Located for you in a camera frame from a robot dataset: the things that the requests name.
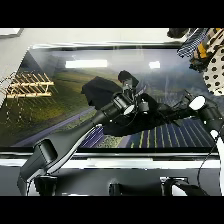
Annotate striped garment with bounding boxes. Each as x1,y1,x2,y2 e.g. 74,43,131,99
176,27,212,59

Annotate yellow and black garment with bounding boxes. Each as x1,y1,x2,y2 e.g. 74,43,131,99
189,27,224,73

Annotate polka dot garment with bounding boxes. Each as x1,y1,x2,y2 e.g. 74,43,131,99
199,33,224,97

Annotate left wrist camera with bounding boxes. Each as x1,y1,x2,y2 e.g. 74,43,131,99
117,70,140,96

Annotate silver frame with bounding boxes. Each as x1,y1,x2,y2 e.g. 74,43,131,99
0,151,224,197

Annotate black cable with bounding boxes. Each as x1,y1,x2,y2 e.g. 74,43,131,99
196,138,221,188

